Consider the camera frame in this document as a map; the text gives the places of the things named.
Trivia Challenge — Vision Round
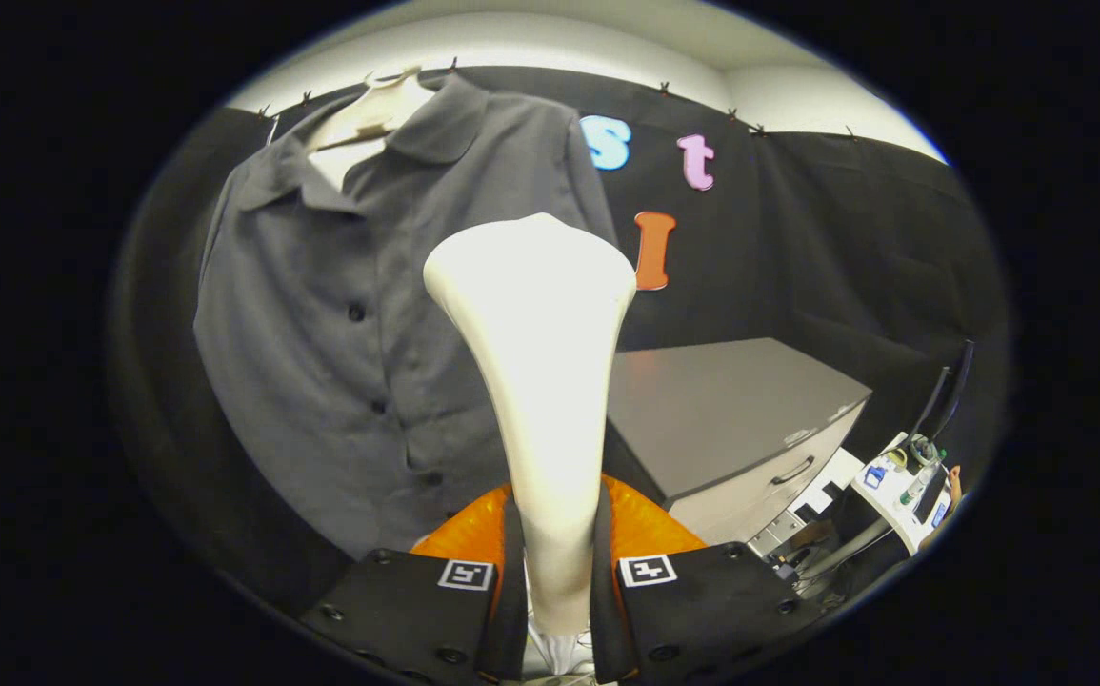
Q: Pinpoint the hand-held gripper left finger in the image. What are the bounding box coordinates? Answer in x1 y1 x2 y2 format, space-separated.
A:
300 486 531 685

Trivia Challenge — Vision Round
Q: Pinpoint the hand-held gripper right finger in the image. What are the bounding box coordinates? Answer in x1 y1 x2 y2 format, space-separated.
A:
590 476 827 685

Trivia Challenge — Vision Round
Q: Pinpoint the white garment steamer wand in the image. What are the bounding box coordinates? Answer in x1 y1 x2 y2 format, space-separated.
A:
423 212 638 637

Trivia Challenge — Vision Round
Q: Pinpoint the grey button shirt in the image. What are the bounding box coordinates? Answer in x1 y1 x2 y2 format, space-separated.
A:
193 74 622 561

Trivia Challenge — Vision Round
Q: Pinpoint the cream steamer hanger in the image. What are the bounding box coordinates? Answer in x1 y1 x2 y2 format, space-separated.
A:
304 65 438 153

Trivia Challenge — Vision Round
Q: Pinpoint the grey cabinet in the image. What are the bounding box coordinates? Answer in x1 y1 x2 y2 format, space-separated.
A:
604 336 874 546

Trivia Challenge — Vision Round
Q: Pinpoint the small white desk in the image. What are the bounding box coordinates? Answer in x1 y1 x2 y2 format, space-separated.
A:
850 434 955 555

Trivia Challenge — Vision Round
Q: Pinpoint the black keyboard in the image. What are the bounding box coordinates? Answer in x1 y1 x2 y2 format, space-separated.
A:
913 467 950 523

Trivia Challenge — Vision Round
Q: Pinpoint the black computer monitor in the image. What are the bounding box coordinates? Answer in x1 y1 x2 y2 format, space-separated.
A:
911 340 974 449

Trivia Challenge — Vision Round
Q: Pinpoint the white panel under hanger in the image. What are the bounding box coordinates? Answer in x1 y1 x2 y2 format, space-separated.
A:
307 138 389 192

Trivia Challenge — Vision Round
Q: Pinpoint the row of backdrop clips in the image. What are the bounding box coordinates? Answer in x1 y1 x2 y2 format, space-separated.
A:
258 57 857 140

